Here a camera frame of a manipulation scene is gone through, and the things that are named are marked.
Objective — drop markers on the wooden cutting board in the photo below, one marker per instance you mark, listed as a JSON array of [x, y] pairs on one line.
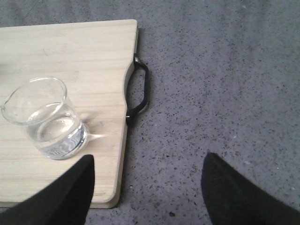
[[95, 61]]

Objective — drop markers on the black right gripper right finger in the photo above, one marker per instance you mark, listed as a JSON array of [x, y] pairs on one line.
[[231, 199]]

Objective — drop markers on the clear glass measuring cup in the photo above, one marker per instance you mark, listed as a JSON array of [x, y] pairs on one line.
[[42, 108]]

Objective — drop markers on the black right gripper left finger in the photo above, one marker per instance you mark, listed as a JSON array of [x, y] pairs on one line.
[[66, 201]]

